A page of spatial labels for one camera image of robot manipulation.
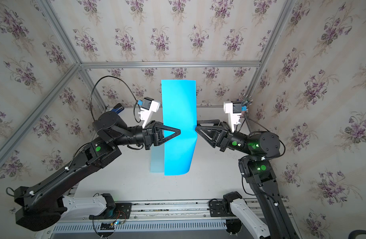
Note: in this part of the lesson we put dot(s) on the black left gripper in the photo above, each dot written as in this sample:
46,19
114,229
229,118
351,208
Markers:
151,133

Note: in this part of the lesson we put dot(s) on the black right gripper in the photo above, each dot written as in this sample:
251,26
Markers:
224,139

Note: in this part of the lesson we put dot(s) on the light blue paper sheet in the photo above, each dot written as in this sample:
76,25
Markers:
157,162

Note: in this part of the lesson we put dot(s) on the dark blue paper sheet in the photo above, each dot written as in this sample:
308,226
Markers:
179,106

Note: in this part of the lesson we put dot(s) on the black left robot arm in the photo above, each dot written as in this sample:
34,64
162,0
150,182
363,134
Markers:
45,203

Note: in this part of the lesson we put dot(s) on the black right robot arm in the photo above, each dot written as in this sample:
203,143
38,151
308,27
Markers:
259,147

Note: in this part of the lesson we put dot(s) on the pens in cup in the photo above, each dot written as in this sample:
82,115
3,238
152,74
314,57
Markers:
244,99

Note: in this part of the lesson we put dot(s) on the blue black stapler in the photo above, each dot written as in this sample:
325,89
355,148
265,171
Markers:
117,108

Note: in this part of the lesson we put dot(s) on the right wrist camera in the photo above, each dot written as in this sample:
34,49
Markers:
234,110

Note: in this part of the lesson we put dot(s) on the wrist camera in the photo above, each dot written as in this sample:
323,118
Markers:
234,110
148,106

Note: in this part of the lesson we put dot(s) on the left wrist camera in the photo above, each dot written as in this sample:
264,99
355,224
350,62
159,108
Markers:
148,106

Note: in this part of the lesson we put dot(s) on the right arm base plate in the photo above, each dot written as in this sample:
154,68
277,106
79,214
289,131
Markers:
221,207

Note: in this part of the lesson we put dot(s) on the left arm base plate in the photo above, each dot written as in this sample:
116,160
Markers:
120,211

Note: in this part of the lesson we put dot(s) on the aluminium mounting rail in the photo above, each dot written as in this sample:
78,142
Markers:
168,210

